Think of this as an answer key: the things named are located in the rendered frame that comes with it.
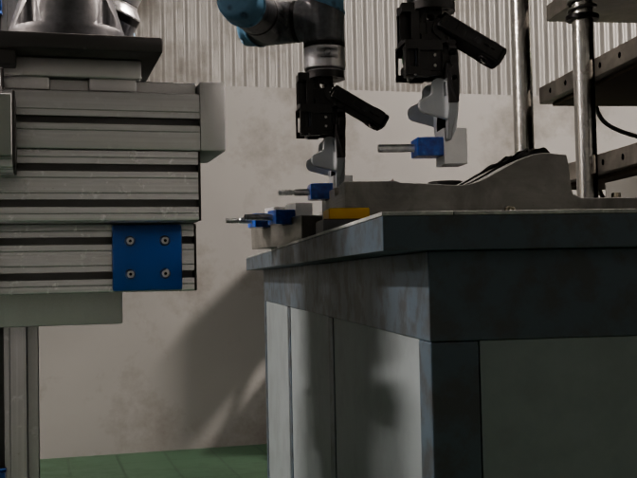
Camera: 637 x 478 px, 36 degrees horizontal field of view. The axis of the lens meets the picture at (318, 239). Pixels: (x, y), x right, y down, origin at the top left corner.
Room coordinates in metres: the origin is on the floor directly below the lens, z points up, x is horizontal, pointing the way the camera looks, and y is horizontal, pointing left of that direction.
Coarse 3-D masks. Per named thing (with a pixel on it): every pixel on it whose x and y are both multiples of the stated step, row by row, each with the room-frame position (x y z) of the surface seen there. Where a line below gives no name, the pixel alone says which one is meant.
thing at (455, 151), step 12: (444, 132) 1.48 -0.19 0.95; (456, 132) 1.48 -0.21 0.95; (384, 144) 1.49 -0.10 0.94; (396, 144) 1.49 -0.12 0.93; (408, 144) 1.49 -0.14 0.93; (420, 144) 1.48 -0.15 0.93; (432, 144) 1.48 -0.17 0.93; (444, 144) 1.48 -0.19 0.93; (456, 144) 1.48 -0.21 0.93; (420, 156) 1.50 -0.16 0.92; (432, 156) 1.50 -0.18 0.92; (444, 156) 1.48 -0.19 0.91; (456, 156) 1.48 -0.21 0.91
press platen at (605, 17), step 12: (564, 0) 2.82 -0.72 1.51; (600, 0) 2.74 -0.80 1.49; (612, 0) 2.74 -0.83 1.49; (624, 0) 2.75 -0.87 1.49; (636, 0) 2.75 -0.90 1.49; (552, 12) 2.92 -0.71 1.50; (564, 12) 2.86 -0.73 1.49; (600, 12) 2.87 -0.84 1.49; (612, 12) 2.88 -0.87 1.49; (624, 12) 2.88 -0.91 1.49; (636, 12) 2.88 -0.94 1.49
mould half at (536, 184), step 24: (504, 168) 1.62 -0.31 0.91; (528, 168) 1.63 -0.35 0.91; (552, 168) 1.63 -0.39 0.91; (360, 192) 1.59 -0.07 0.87; (384, 192) 1.59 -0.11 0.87; (408, 192) 1.60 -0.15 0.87; (432, 192) 1.60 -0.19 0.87; (456, 192) 1.61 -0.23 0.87; (480, 192) 1.62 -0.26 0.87; (504, 192) 1.62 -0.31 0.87; (528, 192) 1.63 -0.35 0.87; (552, 192) 1.63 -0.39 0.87
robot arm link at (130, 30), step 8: (120, 0) 1.85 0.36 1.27; (128, 0) 1.86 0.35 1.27; (136, 0) 1.87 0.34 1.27; (120, 8) 1.85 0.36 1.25; (128, 8) 1.86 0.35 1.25; (136, 8) 1.89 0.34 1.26; (120, 16) 1.85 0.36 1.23; (128, 16) 1.86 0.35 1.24; (136, 16) 1.88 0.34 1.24; (120, 24) 1.86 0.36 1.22; (128, 24) 1.87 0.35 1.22; (136, 24) 1.89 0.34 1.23; (128, 32) 1.88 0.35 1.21
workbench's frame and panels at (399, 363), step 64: (256, 256) 2.54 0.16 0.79; (320, 256) 1.38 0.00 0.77; (384, 256) 1.19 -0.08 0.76; (448, 256) 0.99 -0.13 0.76; (512, 256) 0.99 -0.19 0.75; (576, 256) 1.00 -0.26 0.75; (320, 320) 1.76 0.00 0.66; (384, 320) 1.20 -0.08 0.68; (448, 320) 0.99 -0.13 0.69; (512, 320) 0.99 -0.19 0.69; (576, 320) 1.00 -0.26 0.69; (320, 384) 1.78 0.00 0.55; (384, 384) 1.22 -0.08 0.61; (448, 384) 0.99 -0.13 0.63; (512, 384) 1.00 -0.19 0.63; (576, 384) 1.01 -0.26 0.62; (320, 448) 1.79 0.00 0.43; (384, 448) 1.23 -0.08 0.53; (448, 448) 0.99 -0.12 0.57; (512, 448) 1.00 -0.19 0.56; (576, 448) 1.01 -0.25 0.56
